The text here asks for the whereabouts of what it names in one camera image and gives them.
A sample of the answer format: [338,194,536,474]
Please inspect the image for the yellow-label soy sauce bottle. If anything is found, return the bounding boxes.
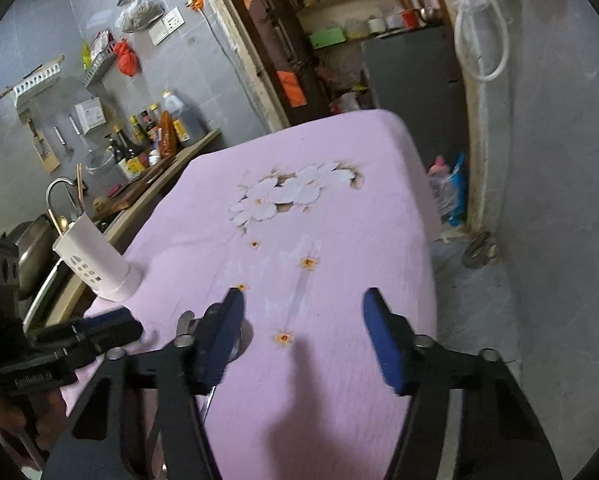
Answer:
[116,125,146,174]

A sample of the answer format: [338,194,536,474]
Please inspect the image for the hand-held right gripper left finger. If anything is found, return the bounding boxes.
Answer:
[42,288,246,480]

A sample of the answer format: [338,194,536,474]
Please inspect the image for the red plastic bag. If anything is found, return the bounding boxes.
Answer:
[114,39,142,77]

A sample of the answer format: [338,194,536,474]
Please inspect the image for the dark wooden door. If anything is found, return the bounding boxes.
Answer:
[204,0,331,127]

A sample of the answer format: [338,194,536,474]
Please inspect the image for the white wall basket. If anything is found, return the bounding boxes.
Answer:
[10,56,63,97]

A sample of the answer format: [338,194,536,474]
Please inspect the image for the green box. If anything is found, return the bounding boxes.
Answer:
[307,27,348,51]

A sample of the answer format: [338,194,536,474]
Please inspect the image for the dark wooden cutting board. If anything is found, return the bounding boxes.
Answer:
[104,155,178,212]

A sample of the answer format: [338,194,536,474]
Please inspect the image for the grey mini fridge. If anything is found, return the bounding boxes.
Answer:
[361,24,469,157]

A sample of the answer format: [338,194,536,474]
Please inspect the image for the metal wok with lid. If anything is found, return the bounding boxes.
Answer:
[6,213,61,297]

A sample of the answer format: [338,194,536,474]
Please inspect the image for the metal faucet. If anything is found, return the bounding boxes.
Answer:
[46,177,88,222]

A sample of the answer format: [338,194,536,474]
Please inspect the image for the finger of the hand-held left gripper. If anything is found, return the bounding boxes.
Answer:
[26,307,136,347]
[34,317,146,362]

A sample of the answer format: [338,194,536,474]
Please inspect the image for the golden metal spoon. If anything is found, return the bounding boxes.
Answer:
[47,209,71,237]

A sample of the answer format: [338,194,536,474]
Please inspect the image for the blue plastic bag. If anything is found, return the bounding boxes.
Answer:
[427,151,469,227]

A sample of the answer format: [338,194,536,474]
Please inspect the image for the white hose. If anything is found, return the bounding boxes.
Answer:
[453,0,511,81]

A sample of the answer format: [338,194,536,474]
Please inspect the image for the dark pump sauce bottle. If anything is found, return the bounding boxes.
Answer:
[104,133,130,182]

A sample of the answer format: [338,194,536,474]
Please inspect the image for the white wall utensil holder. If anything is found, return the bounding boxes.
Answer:
[74,97,107,134]

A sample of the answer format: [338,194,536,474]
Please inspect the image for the white wall socket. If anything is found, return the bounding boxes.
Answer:
[162,7,186,31]

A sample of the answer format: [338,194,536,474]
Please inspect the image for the hanging bamboo board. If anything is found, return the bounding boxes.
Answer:
[30,119,62,174]

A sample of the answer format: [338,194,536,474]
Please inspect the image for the worn door frame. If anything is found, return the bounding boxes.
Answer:
[186,0,506,233]

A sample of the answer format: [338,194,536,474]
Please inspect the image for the white plastic utensil caddy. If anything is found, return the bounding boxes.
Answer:
[52,212,143,304]

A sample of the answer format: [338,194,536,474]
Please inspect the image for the grey wall shelf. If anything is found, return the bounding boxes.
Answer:
[82,52,118,87]

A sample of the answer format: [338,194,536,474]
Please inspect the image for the person's left hand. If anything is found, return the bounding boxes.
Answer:
[0,389,66,462]

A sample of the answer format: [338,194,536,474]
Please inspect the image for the red seasoning packet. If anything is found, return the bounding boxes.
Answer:
[90,30,116,62]

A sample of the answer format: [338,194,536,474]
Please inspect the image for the red-label sauce bottle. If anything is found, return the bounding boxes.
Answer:
[140,110,159,144]

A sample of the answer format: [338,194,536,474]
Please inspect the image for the pink floral tablecloth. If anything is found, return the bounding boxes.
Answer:
[62,109,443,480]

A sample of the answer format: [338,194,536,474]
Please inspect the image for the orange noodle packet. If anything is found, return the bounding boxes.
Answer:
[157,111,180,159]

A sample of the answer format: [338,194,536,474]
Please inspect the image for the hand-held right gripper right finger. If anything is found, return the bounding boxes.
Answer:
[362,287,563,480]

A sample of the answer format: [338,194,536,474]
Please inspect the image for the oval-bowl metal spoon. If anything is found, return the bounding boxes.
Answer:
[177,310,254,424]

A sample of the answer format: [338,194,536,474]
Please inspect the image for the beige kitchen counter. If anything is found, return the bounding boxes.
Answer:
[44,128,222,327]

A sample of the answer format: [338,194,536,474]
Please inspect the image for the large cooking oil jug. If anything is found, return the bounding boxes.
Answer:
[160,90,193,145]

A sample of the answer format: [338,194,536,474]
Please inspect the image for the clear bag of dried goods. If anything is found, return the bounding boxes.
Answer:
[114,0,166,34]

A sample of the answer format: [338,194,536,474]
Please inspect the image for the hanging metal skimmer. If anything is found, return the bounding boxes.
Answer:
[68,115,116,177]

